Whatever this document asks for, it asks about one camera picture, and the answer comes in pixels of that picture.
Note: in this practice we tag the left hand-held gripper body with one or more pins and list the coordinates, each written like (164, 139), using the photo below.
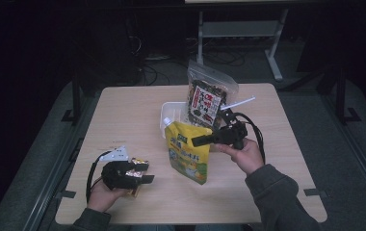
(117, 174)

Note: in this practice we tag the small gold foil packet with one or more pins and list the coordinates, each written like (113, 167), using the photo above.
(136, 173)

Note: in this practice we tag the metal floor rail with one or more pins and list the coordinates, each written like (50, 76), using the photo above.
(357, 157)
(54, 173)

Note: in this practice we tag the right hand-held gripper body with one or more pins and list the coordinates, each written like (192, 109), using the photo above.
(235, 134)

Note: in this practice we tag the clear seaweed snack packet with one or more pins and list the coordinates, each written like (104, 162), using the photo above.
(208, 96)

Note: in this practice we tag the black metal stand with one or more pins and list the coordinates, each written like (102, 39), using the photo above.
(341, 96)
(76, 99)

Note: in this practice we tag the person's left hand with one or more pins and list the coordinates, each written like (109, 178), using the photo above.
(102, 200)

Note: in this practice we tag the white plastic container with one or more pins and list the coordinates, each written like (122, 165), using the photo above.
(173, 110)

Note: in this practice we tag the grey tape strip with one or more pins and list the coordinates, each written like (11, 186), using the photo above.
(316, 192)
(67, 194)

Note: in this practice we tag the yellow spouted pouch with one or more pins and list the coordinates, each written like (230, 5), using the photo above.
(187, 154)

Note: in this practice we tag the white metal desk frame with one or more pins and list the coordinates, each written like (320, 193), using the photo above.
(239, 29)

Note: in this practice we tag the person's right hand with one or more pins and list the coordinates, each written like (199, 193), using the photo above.
(248, 159)

